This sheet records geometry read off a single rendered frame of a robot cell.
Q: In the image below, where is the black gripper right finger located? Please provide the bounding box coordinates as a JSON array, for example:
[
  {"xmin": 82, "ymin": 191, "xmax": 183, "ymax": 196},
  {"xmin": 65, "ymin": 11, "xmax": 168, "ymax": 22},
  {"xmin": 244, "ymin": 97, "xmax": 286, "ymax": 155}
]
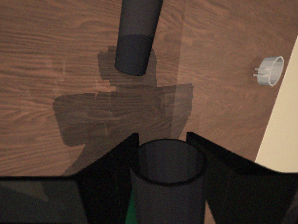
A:
[{"xmin": 186, "ymin": 132, "xmax": 298, "ymax": 224}]

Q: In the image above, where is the green post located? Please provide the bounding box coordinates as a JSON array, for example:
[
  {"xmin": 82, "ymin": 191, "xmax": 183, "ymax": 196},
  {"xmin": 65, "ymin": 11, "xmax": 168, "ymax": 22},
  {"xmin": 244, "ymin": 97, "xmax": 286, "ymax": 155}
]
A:
[{"xmin": 125, "ymin": 190, "xmax": 138, "ymax": 224}]

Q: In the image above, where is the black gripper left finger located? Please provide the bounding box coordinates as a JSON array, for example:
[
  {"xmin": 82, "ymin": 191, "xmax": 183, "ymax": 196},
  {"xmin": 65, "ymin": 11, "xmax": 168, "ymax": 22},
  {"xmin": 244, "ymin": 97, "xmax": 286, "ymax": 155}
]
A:
[{"xmin": 0, "ymin": 133, "xmax": 139, "ymax": 224}]

